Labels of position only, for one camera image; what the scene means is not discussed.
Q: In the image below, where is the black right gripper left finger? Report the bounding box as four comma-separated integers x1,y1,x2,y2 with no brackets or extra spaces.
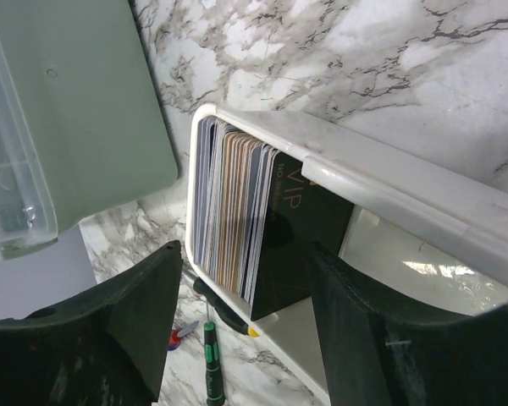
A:
0,240,183,405

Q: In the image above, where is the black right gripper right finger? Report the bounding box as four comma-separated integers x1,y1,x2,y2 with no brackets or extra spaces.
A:
308,243,508,405

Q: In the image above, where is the white rectangular card tray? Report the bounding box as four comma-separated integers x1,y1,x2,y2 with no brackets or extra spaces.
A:
186,104,508,405

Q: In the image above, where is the stack of credit cards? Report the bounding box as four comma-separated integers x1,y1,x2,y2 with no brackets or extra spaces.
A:
194,117,279,303

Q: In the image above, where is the red blue pen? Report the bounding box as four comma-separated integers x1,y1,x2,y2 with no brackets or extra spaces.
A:
168,321,199,351

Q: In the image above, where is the black yellow marker pen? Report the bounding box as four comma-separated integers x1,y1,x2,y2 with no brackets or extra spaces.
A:
183,270,259,337

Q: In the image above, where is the green plastic storage box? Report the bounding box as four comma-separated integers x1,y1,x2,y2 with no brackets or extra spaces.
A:
0,1,179,260

